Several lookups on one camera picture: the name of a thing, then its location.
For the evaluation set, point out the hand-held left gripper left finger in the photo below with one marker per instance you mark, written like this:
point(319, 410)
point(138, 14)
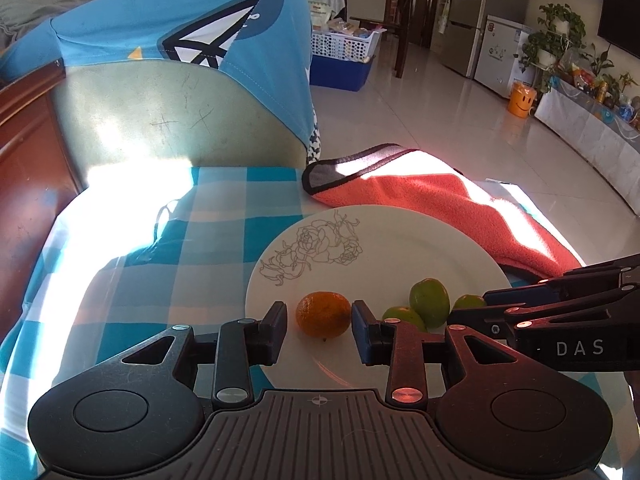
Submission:
point(277, 332)

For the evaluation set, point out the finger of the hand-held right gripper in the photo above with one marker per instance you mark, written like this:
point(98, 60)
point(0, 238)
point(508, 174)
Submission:
point(480, 321)
point(515, 296)

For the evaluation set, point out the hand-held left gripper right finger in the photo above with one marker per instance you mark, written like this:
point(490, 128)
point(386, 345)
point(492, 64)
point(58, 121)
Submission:
point(361, 332)

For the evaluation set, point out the green jujube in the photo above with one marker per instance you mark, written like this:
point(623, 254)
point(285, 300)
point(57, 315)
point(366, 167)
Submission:
point(402, 315)
point(467, 302)
point(429, 300)

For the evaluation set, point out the orange tangerine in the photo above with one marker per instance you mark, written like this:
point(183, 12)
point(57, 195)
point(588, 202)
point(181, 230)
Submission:
point(322, 315)

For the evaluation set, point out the white plate with line drawings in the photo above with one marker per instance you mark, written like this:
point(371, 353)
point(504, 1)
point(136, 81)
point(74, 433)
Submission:
point(400, 250)

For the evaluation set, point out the blue white checkered tablecloth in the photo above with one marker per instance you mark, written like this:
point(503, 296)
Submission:
point(220, 240)

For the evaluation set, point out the red towel with grey border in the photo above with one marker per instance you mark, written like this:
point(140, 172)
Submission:
point(425, 195)

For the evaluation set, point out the white marble low cabinet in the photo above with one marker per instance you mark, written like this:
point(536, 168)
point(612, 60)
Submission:
point(585, 130)

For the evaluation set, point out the houndstooth sofa cover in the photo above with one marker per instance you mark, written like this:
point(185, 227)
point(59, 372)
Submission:
point(313, 140)

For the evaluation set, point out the yellow smiley bucket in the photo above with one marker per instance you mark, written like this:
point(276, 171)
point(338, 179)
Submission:
point(521, 100)

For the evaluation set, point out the white chest freezer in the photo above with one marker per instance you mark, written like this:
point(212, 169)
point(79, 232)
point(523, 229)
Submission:
point(500, 55)

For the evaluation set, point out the trailing potted plant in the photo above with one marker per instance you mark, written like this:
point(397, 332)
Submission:
point(542, 50)
point(562, 17)

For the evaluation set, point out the small potted plant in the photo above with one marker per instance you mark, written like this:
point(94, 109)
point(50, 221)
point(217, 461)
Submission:
point(600, 62)

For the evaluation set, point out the pale green sofa cushion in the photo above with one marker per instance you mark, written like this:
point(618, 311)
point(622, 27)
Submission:
point(165, 105)

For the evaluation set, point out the blue plastic storage bin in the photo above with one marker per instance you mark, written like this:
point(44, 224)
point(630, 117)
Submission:
point(340, 72)

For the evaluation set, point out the silver refrigerator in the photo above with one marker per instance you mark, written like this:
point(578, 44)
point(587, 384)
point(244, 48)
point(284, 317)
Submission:
point(470, 20)

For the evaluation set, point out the white plastic basket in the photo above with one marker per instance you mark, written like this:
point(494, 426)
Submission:
point(345, 47)

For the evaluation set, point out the dark wooden chair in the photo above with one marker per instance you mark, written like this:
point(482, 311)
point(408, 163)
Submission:
point(402, 30)

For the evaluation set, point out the wooden bed headboard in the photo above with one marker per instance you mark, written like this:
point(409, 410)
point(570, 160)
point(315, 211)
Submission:
point(30, 170)

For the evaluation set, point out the black television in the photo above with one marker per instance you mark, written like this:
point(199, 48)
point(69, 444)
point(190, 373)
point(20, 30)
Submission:
point(622, 20)

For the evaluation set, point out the white paper bag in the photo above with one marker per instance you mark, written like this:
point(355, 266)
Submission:
point(320, 10)

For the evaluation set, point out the grey cloth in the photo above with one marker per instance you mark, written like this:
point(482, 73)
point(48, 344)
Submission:
point(50, 2)

